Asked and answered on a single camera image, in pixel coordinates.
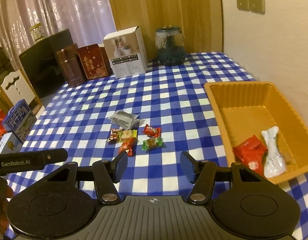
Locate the red gift box gold print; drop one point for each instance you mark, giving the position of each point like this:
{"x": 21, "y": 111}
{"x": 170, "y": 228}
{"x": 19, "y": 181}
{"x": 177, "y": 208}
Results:
{"x": 92, "y": 62}

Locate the pale sheer curtain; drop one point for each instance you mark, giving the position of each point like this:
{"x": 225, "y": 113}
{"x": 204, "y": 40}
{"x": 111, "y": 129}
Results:
{"x": 56, "y": 7}

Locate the glass jar dark lid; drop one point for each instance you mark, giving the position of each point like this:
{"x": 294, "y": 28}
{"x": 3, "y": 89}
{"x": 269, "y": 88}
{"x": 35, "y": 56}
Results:
{"x": 170, "y": 46}

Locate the blue milk carton box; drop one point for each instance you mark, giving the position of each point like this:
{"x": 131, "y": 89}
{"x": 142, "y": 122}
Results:
{"x": 18, "y": 121}

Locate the dark red candy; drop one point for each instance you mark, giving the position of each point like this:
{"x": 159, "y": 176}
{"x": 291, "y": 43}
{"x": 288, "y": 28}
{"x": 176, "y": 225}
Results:
{"x": 115, "y": 135}

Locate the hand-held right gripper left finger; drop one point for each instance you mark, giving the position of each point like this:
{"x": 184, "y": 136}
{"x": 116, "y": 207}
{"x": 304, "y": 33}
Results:
{"x": 120, "y": 167}

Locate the yellow candy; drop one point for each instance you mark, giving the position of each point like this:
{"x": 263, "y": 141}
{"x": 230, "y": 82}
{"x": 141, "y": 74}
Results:
{"x": 128, "y": 134}

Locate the plain red snack packet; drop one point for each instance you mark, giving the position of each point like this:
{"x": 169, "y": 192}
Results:
{"x": 249, "y": 145}

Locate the white box gold emblem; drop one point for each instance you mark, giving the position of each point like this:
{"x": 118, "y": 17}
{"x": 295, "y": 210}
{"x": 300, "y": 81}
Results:
{"x": 6, "y": 143}

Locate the white bone-shaped snack packet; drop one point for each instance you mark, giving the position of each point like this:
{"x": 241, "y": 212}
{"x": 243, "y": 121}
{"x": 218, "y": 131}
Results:
{"x": 273, "y": 150}

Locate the small red candy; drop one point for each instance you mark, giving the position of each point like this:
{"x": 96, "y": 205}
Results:
{"x": 127, "y": 148}

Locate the grey snack packet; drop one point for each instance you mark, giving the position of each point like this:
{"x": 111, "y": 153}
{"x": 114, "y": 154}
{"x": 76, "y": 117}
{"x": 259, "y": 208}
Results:
{"x": 124, "y": 120}

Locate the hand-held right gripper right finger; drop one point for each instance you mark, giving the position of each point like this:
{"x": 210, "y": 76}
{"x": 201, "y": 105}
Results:
{"x": 187, "y": 167}

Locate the orange plastic tray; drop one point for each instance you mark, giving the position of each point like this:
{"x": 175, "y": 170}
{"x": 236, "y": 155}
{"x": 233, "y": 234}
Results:
{"x": 251, "y": 120}

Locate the white product box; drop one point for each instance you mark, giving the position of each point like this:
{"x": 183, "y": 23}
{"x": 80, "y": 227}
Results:
{"x": 126, "y": 53}

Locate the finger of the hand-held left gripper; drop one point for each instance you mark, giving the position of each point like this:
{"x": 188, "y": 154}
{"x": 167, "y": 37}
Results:
{"x": 56, "y": 156}

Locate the white wooden chair back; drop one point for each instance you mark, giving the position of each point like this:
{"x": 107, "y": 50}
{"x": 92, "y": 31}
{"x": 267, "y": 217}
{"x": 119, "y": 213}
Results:
{"x": 17, "y": 88}

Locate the clear brown cube candy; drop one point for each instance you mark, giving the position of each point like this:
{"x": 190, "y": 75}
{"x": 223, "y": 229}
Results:
{"x": 288, "y": 157}

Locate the brown metal canister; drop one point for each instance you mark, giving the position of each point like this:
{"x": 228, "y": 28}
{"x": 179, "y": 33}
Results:
{"x": 70, "y": 66}

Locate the small jar with label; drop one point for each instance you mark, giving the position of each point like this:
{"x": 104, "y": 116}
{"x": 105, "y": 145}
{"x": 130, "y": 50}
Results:
{"x": 37, "y": 33}

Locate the black flat panel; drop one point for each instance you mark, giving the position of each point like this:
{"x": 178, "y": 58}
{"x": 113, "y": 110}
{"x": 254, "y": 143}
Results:
{"x": 43, "y": 62}

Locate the wooden door panel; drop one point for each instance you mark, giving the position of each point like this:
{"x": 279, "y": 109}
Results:
{"x": 164, "y": 12}

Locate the red candy with twisted ends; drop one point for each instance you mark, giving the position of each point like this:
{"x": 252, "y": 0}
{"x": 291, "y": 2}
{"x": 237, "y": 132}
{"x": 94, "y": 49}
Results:
{"x": 151, "y": 130}

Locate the green candy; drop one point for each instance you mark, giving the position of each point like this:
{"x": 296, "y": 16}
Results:
{"x": 152, "y": 144}

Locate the blue white checkered tablecloth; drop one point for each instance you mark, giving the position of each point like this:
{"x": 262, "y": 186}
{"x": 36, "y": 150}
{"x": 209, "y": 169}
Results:
{"x": 169, "y": 92}

